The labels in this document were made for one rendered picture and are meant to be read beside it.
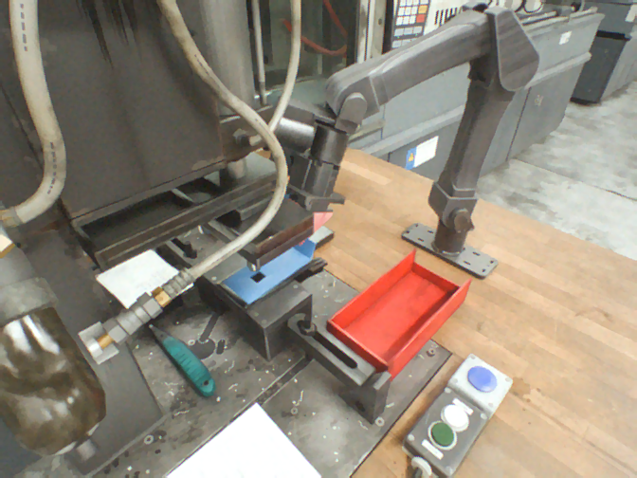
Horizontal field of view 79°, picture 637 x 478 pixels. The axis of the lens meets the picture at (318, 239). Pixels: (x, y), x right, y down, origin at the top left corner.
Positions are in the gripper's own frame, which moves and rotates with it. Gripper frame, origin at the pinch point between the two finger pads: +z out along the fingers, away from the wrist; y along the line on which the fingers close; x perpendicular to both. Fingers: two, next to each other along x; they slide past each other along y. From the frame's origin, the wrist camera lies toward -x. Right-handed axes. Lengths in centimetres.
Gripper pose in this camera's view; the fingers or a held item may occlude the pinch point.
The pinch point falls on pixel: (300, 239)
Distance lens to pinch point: 68.0
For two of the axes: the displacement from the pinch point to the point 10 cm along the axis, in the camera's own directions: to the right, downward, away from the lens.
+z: -2.9, 9.0, 3.3
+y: -6.4, 0.7, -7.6
